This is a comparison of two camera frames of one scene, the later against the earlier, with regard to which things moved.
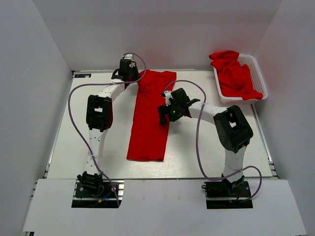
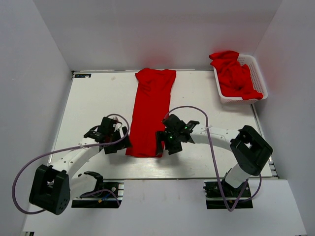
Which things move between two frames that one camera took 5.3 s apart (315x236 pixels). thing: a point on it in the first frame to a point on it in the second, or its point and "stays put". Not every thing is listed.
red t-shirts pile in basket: (235, 78) stays put
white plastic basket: (258, 80) stays put
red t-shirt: (148, 134) stays put
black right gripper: (164, 110) to (162, 136)
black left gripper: (137, 75) to (124, 143)
